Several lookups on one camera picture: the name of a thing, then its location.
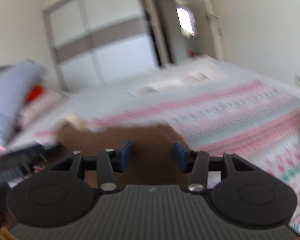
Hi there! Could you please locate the brown coat with fur collar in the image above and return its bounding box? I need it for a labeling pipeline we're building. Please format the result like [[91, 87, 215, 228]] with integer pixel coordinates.
[[56, 120, 188, 189]]

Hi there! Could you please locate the red plush toy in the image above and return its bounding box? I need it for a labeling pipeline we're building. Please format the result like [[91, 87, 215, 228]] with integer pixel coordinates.
[[25, 85, 45, 103]]

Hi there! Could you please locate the grey folded blanket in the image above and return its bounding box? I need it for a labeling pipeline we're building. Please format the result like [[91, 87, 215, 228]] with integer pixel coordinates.
[[0, 61, 45, 149]]

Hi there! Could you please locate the pink patterned blanket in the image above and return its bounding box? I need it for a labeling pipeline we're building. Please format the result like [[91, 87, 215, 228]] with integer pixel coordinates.
[[32, 78, 300, 235]]

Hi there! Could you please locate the white sliding wardrobe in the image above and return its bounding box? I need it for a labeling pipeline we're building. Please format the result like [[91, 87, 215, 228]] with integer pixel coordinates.
[[43, 0, 161, 92]]

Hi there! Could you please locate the pink pillow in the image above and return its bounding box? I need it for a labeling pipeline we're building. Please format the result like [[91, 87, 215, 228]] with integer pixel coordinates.
[[18, 89, 65, 129]]

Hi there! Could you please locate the cream bedroom door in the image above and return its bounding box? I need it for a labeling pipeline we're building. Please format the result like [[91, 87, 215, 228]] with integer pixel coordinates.
[[204, 0, 224, 61]]

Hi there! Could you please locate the person left hand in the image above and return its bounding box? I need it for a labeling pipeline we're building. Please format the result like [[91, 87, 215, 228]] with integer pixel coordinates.
[[0, 210, 15, 231]]

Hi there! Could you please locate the white folded towel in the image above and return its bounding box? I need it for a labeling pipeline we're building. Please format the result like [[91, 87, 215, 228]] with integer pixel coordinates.
[[129, 56, 229, 97]]

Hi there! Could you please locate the grey bed sheet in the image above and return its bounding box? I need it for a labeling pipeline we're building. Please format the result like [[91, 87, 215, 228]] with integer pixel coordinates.
[[5, 55, 300, 151]]

